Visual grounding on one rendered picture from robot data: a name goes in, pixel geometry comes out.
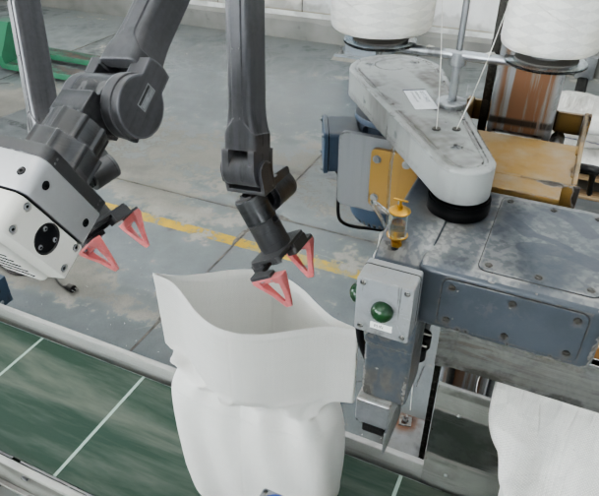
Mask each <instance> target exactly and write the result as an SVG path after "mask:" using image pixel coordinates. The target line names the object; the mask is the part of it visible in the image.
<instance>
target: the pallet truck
mask: <svg viewBox="0 0 599 496"><path fill-rule="evenodd" d="M48 47H49V46H48ZM49 53H50V58H51V59H52V60H58V61H64V62H70V63H75V64H81V65H87V66H88V64H89V62H90V59H91V58H92V57H101V56H99V55H93V54H87V53H82V52H76V51H69V50H63V49H57V48H51V47H49ZM0 66H1V67H2V68H4V69H7V70H13V71H19V72H20V70H19V65H18V59H17V53H16V48H15V42H14V38H13V32H12V26H11V21H10V18H0ZM52 70H53V76H54V78H55V79H61V80H67V79H68V78H69V77H70V76H72V75H74V74H76V73H80V72H84V71H85V70H80V69H74V68H68V67H62V66H57V65H52Z"/></svg>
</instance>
